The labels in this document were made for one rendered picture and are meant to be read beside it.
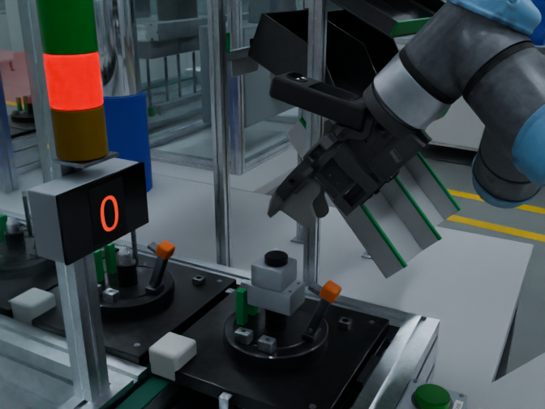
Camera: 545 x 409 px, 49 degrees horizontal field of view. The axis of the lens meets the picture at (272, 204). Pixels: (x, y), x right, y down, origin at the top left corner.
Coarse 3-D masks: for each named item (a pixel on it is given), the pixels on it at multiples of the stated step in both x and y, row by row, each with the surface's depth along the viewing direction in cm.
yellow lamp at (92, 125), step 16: (64, 112) 56; (80, 112) 56; (96, 112) 57; (64, 128) 56; (80, 128) 57; (96, 128) 57; (64, 144) 57; (80, 144) 57; (96, 144) 58; (64, 160) 58; (80, 160) 58
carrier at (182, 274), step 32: (96, 256) 90; (128, 256) 89; (128, 288) 90; (160, 288) 88; (192, 288) 94; (224, 288) 94; (128, 320) 85; (160, 320) 85; (192, 320) 87; (128, 352) 78
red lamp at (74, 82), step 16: (48, 64) 55; (64, 64) 54; (80, 64) 55; (96, 64) 56; (48, 80) 56; (64, 80) 55; (80, 80) 55; (96, 80) 56; (64, 96) 55; (80, 96) 56; (96, 96) 57
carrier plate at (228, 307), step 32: (224, 320) 85; (384, 320) 85; (224, 352) 78; (352, 352) 78; (192, 384) 74; (224, 384) 72; (256, 384) 72; (288, 384) 72; (320, 384) 72; (352, 384) 74
